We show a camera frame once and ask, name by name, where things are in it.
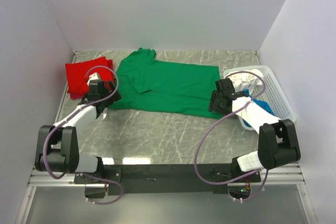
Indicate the white plastic basket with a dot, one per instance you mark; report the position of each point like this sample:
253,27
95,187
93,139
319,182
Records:
273,93

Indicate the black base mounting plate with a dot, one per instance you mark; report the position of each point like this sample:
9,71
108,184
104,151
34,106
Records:
175,178

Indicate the white crumpled t shirt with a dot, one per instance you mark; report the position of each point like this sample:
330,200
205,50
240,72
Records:
244,81

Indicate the green t shirt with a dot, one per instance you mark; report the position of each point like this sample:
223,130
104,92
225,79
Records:
148,84

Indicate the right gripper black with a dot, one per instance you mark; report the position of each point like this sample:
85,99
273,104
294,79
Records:
213,105

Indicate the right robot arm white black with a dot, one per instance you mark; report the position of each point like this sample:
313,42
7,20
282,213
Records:
277,139

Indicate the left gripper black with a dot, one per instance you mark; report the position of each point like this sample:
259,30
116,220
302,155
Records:
115,97

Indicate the folded magenta t shirt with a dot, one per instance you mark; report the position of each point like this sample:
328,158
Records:
76,96

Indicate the folded red t shirt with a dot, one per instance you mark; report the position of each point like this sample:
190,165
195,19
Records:
105,74

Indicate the aluminium frame rail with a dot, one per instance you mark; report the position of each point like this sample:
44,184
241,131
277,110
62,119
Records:
287,175

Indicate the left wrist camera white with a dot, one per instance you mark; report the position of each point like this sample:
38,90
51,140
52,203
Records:
94,76

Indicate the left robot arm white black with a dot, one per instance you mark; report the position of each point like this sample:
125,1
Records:
57,145

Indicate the blue crumpled t shirt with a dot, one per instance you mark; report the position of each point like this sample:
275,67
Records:
264,105

